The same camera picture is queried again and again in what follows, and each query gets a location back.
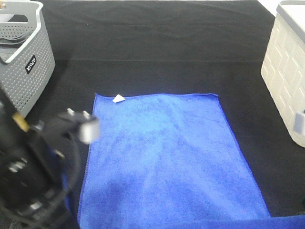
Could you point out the blue microfibre towel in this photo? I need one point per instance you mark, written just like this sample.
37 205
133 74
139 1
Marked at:
166 161

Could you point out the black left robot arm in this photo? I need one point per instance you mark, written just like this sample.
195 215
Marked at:
32 191

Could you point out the black fabric table mat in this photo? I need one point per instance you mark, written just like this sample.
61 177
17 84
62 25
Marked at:
177 47

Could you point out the grey perforated plastic basket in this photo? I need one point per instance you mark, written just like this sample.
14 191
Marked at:
26 73

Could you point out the white plastic storage box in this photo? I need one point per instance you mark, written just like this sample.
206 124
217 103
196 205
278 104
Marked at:
283 68

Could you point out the grey cloth in basket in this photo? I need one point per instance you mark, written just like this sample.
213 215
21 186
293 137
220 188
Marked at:
8 46

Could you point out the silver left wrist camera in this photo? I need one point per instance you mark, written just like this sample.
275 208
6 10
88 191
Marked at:
89 131

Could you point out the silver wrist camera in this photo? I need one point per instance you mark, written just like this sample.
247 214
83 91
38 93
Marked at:
299 123
89 131

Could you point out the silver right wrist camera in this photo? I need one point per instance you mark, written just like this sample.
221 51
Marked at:
299 123

